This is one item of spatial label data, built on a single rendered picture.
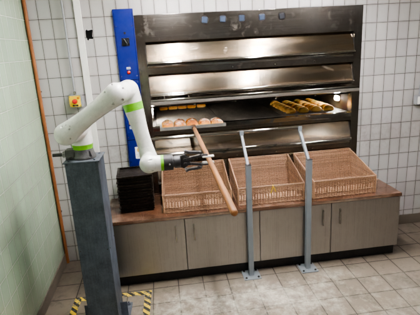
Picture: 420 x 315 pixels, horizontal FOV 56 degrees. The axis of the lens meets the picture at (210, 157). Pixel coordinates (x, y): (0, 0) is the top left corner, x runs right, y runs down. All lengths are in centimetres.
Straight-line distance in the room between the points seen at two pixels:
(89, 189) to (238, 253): 138
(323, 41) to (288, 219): 156
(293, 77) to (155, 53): 121
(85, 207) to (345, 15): 263
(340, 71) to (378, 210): 124
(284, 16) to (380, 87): 111
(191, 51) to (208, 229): 146
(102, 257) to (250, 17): 220
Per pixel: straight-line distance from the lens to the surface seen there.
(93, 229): 266
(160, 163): 226
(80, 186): 257
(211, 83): 343
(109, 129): 347
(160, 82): 341
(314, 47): 364
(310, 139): 372
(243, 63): 347
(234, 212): 158
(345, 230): 354
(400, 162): 423
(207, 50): 341
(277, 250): 340
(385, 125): 405
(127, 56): 336
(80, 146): 253
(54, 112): 353
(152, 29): 339
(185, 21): 340
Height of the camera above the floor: 183
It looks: 16 degrees down
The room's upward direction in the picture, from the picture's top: 3 degrees counter-clockwise
